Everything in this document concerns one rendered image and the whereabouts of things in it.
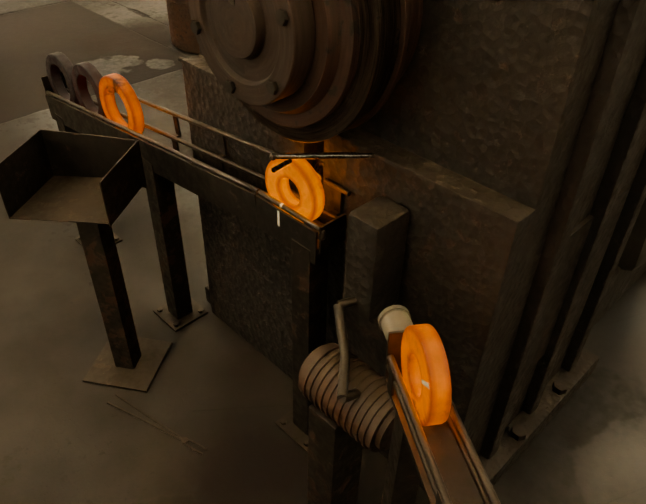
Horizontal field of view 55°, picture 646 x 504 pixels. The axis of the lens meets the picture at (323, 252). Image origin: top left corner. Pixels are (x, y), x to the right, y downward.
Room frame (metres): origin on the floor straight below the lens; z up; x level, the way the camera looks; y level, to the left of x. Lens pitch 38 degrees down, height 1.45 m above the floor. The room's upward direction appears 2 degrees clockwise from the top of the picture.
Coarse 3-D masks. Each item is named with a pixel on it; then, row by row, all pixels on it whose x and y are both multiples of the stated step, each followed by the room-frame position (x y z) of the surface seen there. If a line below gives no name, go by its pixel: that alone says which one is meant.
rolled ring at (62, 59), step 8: (48, 56) 1.89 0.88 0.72; (56, 56) 1.86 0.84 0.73; (64, 56) 1.86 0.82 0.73; (48, 64) 1.90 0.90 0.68; (56, 64) 1.86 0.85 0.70; (64, 64) 1.83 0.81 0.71; (72, 64) 1.85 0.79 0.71; (48, 72) 1.91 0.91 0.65; (56, 72) 1.92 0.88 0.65; (64, 72) 1.82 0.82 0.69; (56, 80) 1.91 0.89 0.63; (56, 88) 1.90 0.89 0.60; (64, 88) 1.91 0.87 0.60; (72, 88) 1.80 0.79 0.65; (64, 96) 1.89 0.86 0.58; (72, 96) 1.81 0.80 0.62
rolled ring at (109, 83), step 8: (104, 80) 1.63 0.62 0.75; (112, 80) 1.59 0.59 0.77; (120, 80) 1.60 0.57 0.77; (104, 88) 1.64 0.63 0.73; (112, 88) 1.65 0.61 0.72; (120, 88) 1.57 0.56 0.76; (128, 88) 1.58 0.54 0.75; (104, 96) 1.65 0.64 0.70; (112, 96) 1.66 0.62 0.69; (120, 96) 1.57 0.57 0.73; (128, 96) 1.56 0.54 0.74; (136, 96) 1.57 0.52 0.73; (104, 104) 1.65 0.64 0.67; (112, 104) 1.66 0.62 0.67; (128, 104) 1.55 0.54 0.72; (136, 104) 1.56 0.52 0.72; (104, 112) 1.66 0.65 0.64; (112, 112) 1.65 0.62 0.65; (128, 112) 1.55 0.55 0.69; (136, 112) 1.55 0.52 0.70; (120, 120) 1.64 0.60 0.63; (128, 120) 1.56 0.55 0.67; (136, 120) 1.55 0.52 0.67; (136, 128) 1.55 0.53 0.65; (136, 136) 1.57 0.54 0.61
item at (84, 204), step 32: (32, 160) 1.33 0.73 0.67; (64, 160) 1.38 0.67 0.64; (96, 160) 1.37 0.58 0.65; (128, 160) 1.28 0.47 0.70; (0, 192) 1.19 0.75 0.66; (32, 192) 1.29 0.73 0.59; (64, 192) 1.30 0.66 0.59; (96, 192) 1.29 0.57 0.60; (128, 192) 1.26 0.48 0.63; (96, 224) 1.23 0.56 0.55; (96, 256) 1.24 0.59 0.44; (96, 288) 1.24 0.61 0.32; (128, 320) 1.26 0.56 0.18; (128, 352) 1.23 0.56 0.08; (160, 352) 1.30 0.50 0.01; (128, 384) 1.17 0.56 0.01
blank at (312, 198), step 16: (304, 160) 1.11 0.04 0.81; (272, 176) 1.14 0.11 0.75; (288, 176) 1.11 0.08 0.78; (304, 176) 1.08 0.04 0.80; (272, 192) 1.14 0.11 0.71; (288, 192) 1.14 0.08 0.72; (304, 192) 1.07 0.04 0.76; (320, 192) 1.07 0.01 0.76; (304, 208) 1.07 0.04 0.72; (320, 208) 1.07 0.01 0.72
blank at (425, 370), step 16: (416, 336) 0.65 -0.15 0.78; (432, 336) 0.65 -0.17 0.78; (416, 352) 0.65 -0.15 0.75; (432, 352) 0.62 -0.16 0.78; (416, 368) 0.67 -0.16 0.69; (432, 368) 0.60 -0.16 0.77; (448, 368) 0.60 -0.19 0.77; (416, 384) 0.65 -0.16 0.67; (432, 384) 0.58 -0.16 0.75; (448, 384) 0.58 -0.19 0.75; (416, 400) 0.61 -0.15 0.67; (432, 400) 0.57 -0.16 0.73; (448, 400) 0.57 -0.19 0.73; (432, 416) 0.56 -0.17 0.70; (448, 416) 0.57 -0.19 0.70
